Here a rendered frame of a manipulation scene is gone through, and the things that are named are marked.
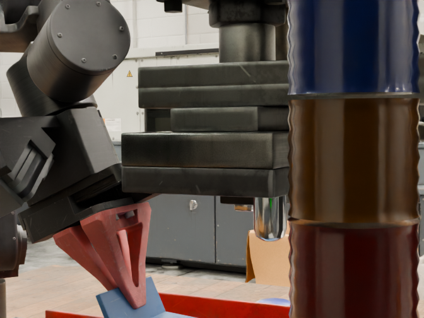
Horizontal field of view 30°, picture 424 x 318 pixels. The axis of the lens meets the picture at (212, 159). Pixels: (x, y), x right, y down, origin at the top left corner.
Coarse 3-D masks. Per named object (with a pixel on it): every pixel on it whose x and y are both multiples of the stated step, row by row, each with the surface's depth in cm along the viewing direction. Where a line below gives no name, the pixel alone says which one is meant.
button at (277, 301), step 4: (264, 300) 91; (268, 300) 91; (272, 300) 91; (276, 300) 91; (280, 300) 91; (284, 300) 91; (288, 300) 92; (280, 304) 90; (284, 304) 90; (288, 304) 90
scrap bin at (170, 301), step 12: (168, 300) 86; (180, 300) 85; (192, 300) 84; (204, 300) 84; (216, 300) 83; (228, 300) 82; (240, 300) 82; (48, 312) 79; (60, 312) 78; (72, 312) 78; (180, 312) 85; (192, 312) 84; (204, 312) 84; (216, 312) 83; (228, 312) 82; (240, 312) 82; (252, 312) 81; (264, 312) 80; (276, 312) 80
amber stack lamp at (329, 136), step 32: (320, 128) 22; (352, 128) 21; (384, 128) 21; (416, 128) 22; (288, 160) 23; (320, 160) 22; (352, 160) 21; (384, 160) 21; (416, 160) 22; (288, 192) 23; (320, 192) 22; (352, 192) 21; (384, 192) 21; (416, 192) 22
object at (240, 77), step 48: (240, 0) 49; (240, 48) 50; (144, 96) 51; (192, 96) 49; (240, 96) 48; (288, 96) 46; (336, 96) 45; (384, 96) 44; (144, 144) 47; (192, 144) 46; (240, 144) 44; (288, 144) 45; (144, 192) 47; (192, 192) 46; (240, 192) 44
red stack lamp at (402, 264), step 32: (320, 224) 22; (352, 224) 22; (384, 224) 22; (416, 224) 22; (288, 256) 23; (320, 256) 22; (352, 256) 21; (384, 256) 21; (416, 256) 22; (320, 288) 22; (352, 288) 21; (384, 288) 21; (416, 288) 22
